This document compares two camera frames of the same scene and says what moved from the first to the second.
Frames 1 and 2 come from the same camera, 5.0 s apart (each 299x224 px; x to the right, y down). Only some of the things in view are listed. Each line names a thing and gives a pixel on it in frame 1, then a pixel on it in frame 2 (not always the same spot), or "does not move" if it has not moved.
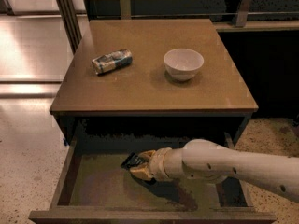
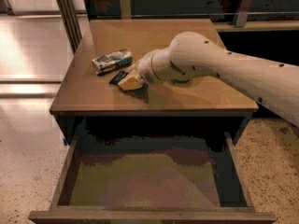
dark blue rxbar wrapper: x=132 y=161 to x=118 y=77
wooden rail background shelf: x=232 y=7 does not move
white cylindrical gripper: x=159 y=164 to x=144 y=67
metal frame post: x=68 y=15 does not move
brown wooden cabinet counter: x=151 y=68 does not move
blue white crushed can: x=112 y=61 does not move
